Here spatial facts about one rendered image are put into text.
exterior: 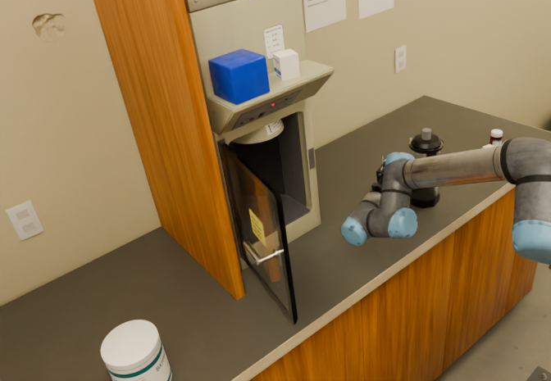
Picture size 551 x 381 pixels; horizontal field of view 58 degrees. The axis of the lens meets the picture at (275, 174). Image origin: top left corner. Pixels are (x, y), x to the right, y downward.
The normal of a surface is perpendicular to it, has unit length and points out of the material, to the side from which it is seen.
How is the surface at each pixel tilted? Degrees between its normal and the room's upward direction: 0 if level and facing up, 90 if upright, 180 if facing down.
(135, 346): 0
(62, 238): 90
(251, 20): 90
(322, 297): 0
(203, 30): 90
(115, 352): 0
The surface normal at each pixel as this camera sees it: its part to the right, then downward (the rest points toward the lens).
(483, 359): -0.12, -0.84
